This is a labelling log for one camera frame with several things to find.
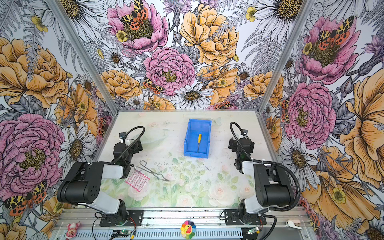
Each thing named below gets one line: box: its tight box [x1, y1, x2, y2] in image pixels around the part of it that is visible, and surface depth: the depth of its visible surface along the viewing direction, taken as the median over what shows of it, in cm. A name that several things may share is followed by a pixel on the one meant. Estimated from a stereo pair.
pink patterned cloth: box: [124, 170, 151, 193], surface depth 88 cm
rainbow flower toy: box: [180, 220, 197, 240], surface depth 72 cm
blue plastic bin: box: [183, 118, 212, 159], surface depth 104 cm
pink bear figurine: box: [66, 222, 81, 239], surface depth 70 cm
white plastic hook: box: [285, 220, 303, 230], surface depth 72 cm
